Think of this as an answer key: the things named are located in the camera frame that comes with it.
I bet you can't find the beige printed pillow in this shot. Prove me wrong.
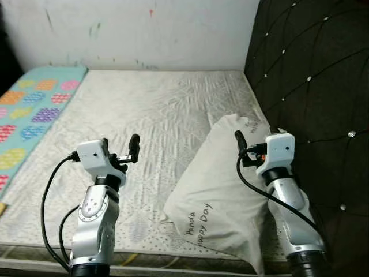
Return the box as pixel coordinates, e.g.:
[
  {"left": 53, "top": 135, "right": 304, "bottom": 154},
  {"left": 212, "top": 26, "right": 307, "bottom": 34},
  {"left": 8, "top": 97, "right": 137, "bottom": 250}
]
[{"left": 163, "top": 113, "right": 289, "bottom": 275}]

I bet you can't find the grey quilted mattress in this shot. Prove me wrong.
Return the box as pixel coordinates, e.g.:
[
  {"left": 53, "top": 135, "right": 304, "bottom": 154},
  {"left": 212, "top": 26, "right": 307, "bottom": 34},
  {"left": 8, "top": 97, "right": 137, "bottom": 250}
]
[{"left": 0, "top": 69, "right": 306, "bottom": 275}]

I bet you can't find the black tufted headboard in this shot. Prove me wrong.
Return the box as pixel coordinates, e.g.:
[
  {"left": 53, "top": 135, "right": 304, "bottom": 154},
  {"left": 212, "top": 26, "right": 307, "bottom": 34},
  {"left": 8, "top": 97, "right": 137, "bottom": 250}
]
[{"left": 243, "top": 0, "right": 369, "bottom": 277}]

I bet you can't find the teal patterned blanket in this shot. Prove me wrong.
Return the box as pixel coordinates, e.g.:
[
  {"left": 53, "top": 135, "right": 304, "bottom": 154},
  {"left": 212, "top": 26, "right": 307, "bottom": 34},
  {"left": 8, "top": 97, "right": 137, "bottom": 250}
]
[{"left": 0, "top": 65, "right": 88, "bottom": 203}]

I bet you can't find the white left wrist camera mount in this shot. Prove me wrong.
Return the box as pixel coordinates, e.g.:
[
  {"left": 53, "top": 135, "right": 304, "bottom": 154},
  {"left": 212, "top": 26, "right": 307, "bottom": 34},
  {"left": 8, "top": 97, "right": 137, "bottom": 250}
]
[{"left": 76, "top": 139, "right": 112, "bottom": 177}]

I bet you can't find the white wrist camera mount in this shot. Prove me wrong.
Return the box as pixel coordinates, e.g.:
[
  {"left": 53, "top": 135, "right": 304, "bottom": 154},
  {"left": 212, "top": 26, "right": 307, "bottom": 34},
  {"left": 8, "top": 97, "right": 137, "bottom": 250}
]
[
  {"left": 76, "top": 139, "right": 112, "bottom": 177},
  {"left": 257, "top": 133, "right": 296, "bottom": 174}
]

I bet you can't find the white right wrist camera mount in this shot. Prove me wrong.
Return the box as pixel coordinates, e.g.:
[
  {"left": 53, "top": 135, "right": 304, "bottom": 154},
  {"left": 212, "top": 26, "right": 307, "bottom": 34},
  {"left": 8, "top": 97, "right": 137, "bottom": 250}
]
[{"left": 257, "top": 133, "right": 296, "bottom": 174}]

